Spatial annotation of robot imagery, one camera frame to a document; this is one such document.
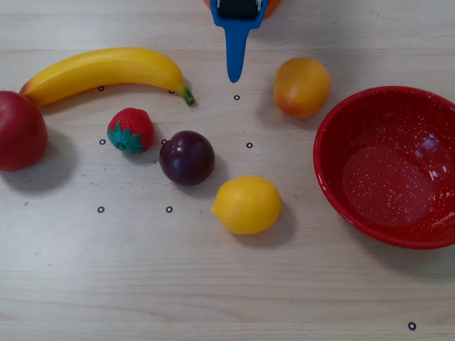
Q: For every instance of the red speckled bowl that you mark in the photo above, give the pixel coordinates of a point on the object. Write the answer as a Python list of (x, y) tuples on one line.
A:
[(384, 184)]

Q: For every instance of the yellow plastic banana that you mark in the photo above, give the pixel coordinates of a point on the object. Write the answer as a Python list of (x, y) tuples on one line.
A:
[(106, 67)]

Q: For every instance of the red plastic apple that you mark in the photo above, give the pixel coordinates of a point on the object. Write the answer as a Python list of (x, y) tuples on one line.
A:
[(19, 131)]

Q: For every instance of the orange plastic peach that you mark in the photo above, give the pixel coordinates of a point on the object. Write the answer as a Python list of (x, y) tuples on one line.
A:
[(302, 87)]

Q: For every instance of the dark purple plastic plum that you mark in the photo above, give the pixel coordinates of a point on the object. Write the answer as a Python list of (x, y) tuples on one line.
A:
[(186, 158)]

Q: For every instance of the red plastic strawberry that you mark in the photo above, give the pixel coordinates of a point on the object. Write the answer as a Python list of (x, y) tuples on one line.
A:
[(133, 126)]

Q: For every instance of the blue gripper with motor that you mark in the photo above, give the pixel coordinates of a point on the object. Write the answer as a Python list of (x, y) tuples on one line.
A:
[(237, 25)]

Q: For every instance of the yellow plastic lemon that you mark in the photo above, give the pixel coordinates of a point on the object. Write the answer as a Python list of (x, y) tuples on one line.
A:
[(247, 205)]

